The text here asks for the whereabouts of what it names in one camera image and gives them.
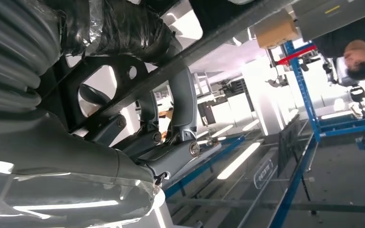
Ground blue metal workbench frame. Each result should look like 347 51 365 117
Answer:
163 41 365 228

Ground brown cardboard box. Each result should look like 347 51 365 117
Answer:
253 12 300 50

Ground person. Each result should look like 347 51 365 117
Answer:
311 11 365 82

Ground black mesh panel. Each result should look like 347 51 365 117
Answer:
277 114 301 177

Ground grey box with yellow label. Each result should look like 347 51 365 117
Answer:
291 0 365 42

